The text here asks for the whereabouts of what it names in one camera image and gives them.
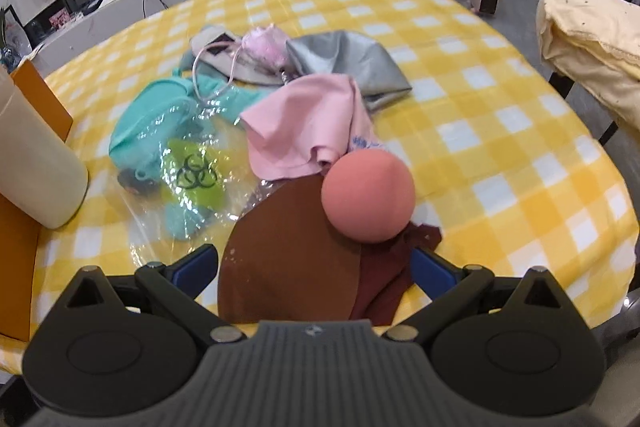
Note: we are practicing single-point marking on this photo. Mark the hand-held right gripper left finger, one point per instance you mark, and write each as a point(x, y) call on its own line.
point(195, 269)

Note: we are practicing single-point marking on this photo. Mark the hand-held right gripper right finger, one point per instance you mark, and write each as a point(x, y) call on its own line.
point(432, 274)

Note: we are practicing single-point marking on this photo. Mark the clear bag with green print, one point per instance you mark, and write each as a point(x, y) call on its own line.
point(200, 167)

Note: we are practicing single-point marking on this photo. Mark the orange cardboard box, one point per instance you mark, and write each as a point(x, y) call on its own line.
point(20, 267)

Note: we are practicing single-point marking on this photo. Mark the silver grey cap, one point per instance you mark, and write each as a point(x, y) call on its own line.
point(345, 57)

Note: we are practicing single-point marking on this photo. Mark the maroon cloth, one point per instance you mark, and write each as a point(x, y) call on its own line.
point(385, 282)

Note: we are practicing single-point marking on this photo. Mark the brown cloth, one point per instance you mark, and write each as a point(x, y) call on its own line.
point(290, 257)

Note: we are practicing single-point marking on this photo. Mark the pink foam ball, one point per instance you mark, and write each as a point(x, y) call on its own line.
point(367, 197)

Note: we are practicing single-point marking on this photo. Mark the small dark grey object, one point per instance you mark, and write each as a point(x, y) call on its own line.
point(135, 183)

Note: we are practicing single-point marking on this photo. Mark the teal garment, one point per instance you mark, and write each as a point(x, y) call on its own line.
point(145, 112)

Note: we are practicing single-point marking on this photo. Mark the yellow checkered tablecloth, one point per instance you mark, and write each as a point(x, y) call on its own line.
point(475, 107)

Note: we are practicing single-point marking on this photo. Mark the pink cloth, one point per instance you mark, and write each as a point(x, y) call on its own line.
point(295, 127)

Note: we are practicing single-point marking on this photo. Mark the cream cylindrical container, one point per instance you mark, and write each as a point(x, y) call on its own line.
point(35, 157)

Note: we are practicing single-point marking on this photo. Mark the dark chair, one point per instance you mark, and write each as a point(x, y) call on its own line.
point(560, 83)

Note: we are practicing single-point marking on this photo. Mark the beige fabric pouch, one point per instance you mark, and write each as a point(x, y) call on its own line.
point(210, 38)

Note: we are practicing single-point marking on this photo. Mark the pale yellow cloth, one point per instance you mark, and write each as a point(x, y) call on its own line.
point(590, 37)

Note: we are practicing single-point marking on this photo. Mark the pink printed box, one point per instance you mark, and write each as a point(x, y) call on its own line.
point(60, 18)

